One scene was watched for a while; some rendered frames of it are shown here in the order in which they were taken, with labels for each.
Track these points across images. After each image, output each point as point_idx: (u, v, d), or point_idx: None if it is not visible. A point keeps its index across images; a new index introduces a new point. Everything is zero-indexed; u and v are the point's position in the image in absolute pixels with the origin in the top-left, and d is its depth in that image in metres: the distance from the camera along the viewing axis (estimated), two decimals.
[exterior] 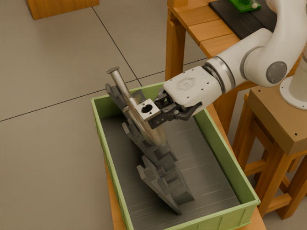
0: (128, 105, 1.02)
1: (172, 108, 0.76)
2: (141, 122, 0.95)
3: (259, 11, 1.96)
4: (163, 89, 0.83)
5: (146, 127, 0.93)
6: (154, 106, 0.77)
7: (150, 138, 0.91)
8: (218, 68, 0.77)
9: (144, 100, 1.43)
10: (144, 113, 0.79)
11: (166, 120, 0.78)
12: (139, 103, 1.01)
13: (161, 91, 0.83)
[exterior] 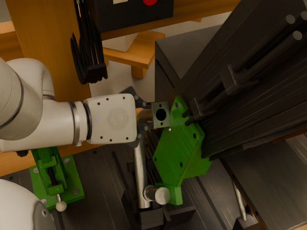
0: (150, 201, 0.90)
1: (139, 101, 0.76)
2: (145, 164, 0.90)
3: (80, 207, 0.99)
4: (134, 142, 0.76)
5: (144, 154, 0.90)
6: (154, 112, 0.76)
7: (143, 140, 0.91)
8: (82, 111, 0.68)
9: None
10: (161, 119, 0.79)
11: None
12: (139, 196, 0.89)
13: (137, 140, 0.77)
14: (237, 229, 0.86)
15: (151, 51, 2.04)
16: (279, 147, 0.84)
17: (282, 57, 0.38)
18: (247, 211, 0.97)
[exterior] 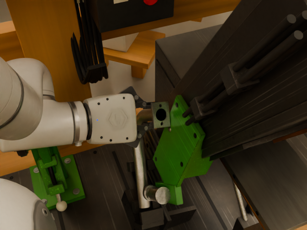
0: (150, 201, 0.90)
1: (139, 101, 0.76)
2: (145, 164, 0.90)
3: (80, 206, 0.99)
4: (134, 142, 0.76)
5: (144, 154, 0.90)
6: (154, 112, 0.76)
7: (143, 140, 0.91)
8: (82, 111, 0.68)
9: None
10: (161, 119, 0.79)
11: None
12: (139, 196, 0.89)
13: (137, 140, 0.77)
14: (238, 229, 0.86)
15: (151, 51, 2.04)
16: (279, 147, 0.84)
17: (283, 56, 0.38)
18: (248, 211, 0.97)
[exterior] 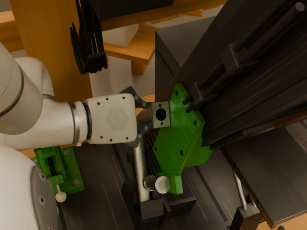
0: None
1: (139, 101, 0.76)
2: (146, 165, 0.90)
3: (79, 198, 0.98)
4: (134, 142, 0.76)
5: (144, 154, 0.90)
6: (154, 112, 0.76)
7: (144, 140, 0.91)
8: (82, 110, 0.69)
9: None
10: (161, 119, 0.79)
11: None
12: (140, 197, 0.89)
13: (137, 140, 0.77)
14: (238, 219, 0.86)
15: (151, 47, 2.04)
16: (280, 136, 0.83)
17: (284, 32, 0.38)
18: (248, 201, 0.96)
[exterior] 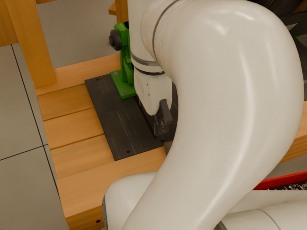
0: None
1: (156, 118, 0.72)
2: None
3: None
4: None
5: None
6: None
7: None
8: (139, 66, 0.64)
9: None
10: None
11: None
12: None
13: None
14: None
15: None
16: None
17: None
18: None
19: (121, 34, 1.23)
